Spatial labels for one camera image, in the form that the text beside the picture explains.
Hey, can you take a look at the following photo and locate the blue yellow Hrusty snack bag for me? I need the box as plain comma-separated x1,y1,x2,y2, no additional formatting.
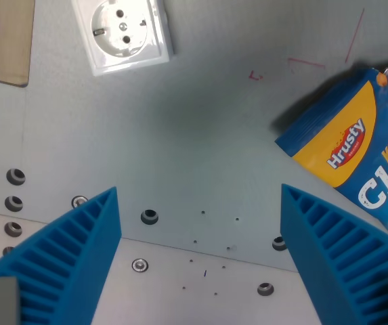
274,53,388,249

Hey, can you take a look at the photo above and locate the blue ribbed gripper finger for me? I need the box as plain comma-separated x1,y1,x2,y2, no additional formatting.
0,186,123,325
280,183,388,325

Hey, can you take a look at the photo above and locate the silver screw head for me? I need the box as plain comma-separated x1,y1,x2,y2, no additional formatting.
131,258,149,274
70,195,89,209

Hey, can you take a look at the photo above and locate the white wall power socket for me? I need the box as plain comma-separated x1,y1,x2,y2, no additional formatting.
70,0,175,77

